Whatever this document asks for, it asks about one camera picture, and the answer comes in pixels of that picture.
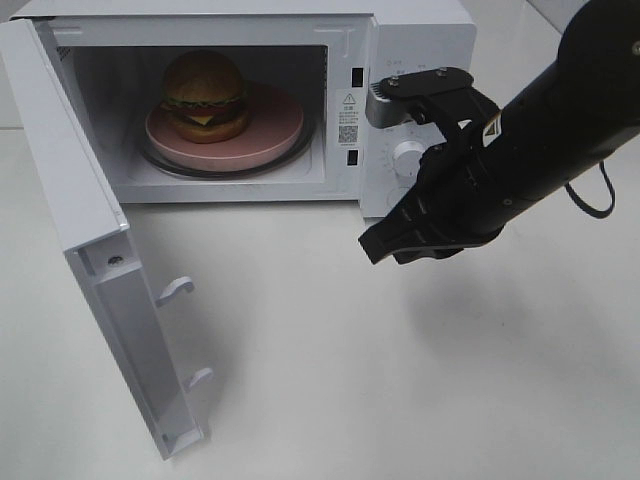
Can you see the white microwave door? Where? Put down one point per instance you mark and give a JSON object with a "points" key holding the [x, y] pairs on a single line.
{"points": [[94, 232]]}

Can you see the toy burger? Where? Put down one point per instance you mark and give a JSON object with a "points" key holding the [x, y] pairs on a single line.
{"points": [[204, 97]]}

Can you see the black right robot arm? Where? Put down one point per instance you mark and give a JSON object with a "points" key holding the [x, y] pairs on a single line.
{"points": [[497, 162]]}

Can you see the white microwave knob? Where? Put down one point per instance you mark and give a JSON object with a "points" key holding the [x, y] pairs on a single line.
{"points": [[406, 158]]}

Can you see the pink round plate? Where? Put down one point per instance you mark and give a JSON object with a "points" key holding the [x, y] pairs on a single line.
{"points": [[276, 121]]}

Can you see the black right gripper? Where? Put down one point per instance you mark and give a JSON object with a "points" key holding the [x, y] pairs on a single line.
{"points": [[457, 203]]}

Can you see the white microwave oven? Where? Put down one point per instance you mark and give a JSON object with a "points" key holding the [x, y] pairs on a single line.
{"points": [[325, 54]]}

